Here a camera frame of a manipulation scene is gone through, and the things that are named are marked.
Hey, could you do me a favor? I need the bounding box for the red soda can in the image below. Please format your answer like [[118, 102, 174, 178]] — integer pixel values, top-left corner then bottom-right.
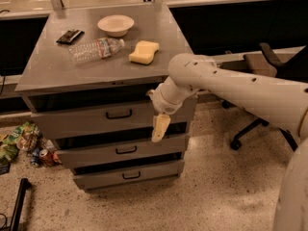
[[39, 149, 55, 167]]

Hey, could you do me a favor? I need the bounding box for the grey drawer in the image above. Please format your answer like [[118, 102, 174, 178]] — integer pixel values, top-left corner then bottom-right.
[[57, 134, 189, 168], [73, 160, 185, 191], [30, 96, 198, 141]]

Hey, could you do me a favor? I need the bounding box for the grey bottom drawer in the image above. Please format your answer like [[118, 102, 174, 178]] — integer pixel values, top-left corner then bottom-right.
[[73, 160, 185, 191]]

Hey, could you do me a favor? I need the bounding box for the white ceramic bowl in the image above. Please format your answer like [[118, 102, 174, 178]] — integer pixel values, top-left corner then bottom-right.
[[97, 14, 134, 38]]

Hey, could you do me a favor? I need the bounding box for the clear plastic water bottle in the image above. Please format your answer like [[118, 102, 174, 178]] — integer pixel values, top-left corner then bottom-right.
[[68, 38, 125, 64]]

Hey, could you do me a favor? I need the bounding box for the grey middle drawer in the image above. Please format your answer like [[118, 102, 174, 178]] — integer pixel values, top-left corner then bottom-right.
[[57, 134, 189, 168]]

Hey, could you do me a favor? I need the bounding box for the grey drawer cabinet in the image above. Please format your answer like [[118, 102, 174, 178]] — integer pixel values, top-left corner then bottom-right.
[[15, 4, 196, 177]]

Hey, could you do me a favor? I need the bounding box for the grey top drawer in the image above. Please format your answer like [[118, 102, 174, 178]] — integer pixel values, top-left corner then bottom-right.
[[30, 96, 198, 141]]

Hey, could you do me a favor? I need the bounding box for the green chip bag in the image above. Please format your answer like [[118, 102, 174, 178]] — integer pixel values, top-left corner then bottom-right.
[[0, 122, 36, 164]]

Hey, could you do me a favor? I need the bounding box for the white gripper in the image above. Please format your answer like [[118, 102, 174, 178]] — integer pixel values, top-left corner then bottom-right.
[[146, 89, 180, 142]]

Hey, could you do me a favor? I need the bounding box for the yellow sponge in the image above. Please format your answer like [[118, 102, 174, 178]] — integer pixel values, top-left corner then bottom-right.
[[129, 40, 160, 64]]

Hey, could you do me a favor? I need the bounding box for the black metal stand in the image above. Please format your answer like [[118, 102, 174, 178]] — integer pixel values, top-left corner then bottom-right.
[[9, 178, 32, 231]]

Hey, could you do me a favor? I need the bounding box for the blue soda can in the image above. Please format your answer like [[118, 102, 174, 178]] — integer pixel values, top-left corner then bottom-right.
[[30, 148, 40, 167]]

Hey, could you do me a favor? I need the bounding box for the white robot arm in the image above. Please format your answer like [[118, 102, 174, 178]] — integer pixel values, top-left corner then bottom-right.
[[147, 53, 308, 231]]

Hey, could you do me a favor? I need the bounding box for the crumpled snack wrapper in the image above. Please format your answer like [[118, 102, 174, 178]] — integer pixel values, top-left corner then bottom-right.
[[16, 128, 47, 152]]

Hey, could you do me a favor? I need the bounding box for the black office chair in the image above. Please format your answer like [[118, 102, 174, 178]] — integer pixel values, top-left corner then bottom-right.
[[230, 42, 308, 151]]

